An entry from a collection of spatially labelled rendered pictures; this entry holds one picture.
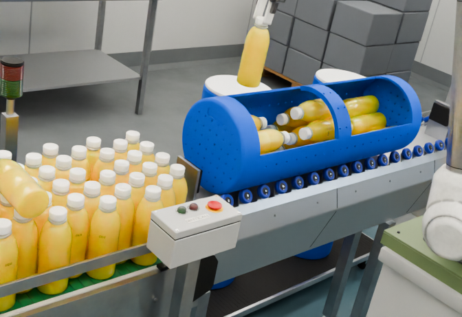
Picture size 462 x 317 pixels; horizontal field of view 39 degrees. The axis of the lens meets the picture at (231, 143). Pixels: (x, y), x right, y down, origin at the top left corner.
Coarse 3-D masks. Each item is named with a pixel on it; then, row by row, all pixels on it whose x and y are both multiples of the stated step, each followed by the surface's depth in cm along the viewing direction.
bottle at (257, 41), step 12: (252, 36) 190; (264, 36) 190; (252, 48) 191; (264, 48) 191; (252, 60) 192; (264, 60) 194; (240, 72) 196; (252, 72) 194; (240, 84) 197; (252, 84) 196
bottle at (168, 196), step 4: (172, 184) 168; (164, 188) 166; (168, 188) 166; (172, 188) 169; (164, 192) 166; (168, 192) 167; (172, 192) 168; (164, 196) 166; (168, 196) 167; (172, 196) 167; (164, 200) 166; (168, 200) 167; (172, 200) 167; (164, 204) 166; (168, 204) 167; (172, 204) 168
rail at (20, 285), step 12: (120, 252) 156; (132, 252) 159; (144, 252) 162; (72, 264) 148; (84, 264) 150; (96, 264) 153; (108, 264) 155; (36, 276) 142; (48, 276) 145; (60, 276) 147; (0, 288) 137; (12, 288) 140; (24, 288) 142
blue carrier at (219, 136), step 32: (224, 96) 192; (256, 96) 210; (288, 96) 224; (320, 96) 211; (352, 96) 251; (384, 96) 247; (416, 96) 237; (192, 128) 197; (224, 128) 186; (416, 128) 237; (192, 160) 199; (224, 160) 188; (256, 160) 185; (288, 160) 195; (320, 160) 207; (352, 160) 224; (224, 192) 190
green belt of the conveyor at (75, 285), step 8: (120, 264) 165; (128, 264) 165; (136, 264) 166; (152, 264) 167; (120, 272) 162; (128, 272) 162; (72, 280) 156; (80, 280) 156; (88, 280) 157; (96, 280) 158; (104, 280) 158; (72, 288) 153; (80, 288) 154; (16, 296) 147; (24, 296) 148; (32, 296) 148; (40, 296) 149; (48, 296) 149; (16, 304) 145; (24, 304) 145; (0, 312) 142
